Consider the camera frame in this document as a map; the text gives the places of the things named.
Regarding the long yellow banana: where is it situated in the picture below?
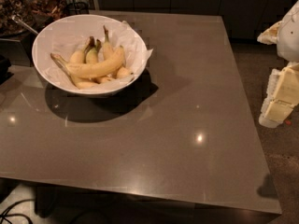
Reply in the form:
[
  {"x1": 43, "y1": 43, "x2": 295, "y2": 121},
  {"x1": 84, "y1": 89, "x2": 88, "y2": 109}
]
[{"x1": 50, "y1": 46, "x2": 125, "y2": 78}]

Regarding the yellow banana right upright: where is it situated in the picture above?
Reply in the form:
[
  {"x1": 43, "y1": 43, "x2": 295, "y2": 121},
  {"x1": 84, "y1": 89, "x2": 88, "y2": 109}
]
[{"x1": 102, "y1": 26, "x2": 114, "y2": 60}]

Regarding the yellow banana bottom left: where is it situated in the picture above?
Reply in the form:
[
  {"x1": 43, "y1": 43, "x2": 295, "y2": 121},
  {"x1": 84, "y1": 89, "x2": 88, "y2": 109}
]
[{"x1": 55, "y1": 60, "x2": 96, "y2": 89}]

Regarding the yellow banana bottom right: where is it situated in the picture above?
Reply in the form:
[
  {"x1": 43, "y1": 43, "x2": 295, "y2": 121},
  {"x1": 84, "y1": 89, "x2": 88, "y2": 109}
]
[{"x1": 95, "y1": 66, "x2": 133, "y2": 84}]

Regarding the white ceramic bowl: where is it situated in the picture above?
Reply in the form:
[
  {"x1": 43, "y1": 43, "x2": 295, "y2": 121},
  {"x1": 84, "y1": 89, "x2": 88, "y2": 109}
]
[{"x1": 31, "y1": 14, "x2": 149, "y2": 97}]

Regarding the glass bowl of snacks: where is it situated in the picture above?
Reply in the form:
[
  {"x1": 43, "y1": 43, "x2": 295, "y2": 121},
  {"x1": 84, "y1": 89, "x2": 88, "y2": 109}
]
[{"x1": 0, "y1": 0, "x2": 66, "y2": 37}]

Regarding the greenish yellow banana middle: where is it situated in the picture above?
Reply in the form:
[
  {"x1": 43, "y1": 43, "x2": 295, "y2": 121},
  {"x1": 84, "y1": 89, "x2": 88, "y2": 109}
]
[{"x1": 85, "y1": 39, "x2": 101, "y2": 64}]

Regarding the metal serving spoon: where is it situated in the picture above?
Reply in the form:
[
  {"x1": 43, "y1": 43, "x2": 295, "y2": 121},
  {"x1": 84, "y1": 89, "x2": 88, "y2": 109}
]
[{"x1": 12, "y1": 15, "x2": 38, "y2": 35}]

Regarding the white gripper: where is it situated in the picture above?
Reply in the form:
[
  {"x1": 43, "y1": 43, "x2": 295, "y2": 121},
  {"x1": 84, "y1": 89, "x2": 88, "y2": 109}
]
[{"x1": 257, "y1": 0, "x2": 299, "y2": 128}]

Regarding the black floor cable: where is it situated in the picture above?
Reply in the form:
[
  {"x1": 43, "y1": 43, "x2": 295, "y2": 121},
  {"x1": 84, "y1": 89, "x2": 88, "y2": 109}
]
[{"x1": 0, "y1": 198, "x2": 36, "y2": 224}]

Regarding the black wire basket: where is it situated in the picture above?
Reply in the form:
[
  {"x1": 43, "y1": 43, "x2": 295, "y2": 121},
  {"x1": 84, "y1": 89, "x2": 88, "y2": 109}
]
[{"x1": 66, "y1": 2, "x2": 89, "y2": 16}]

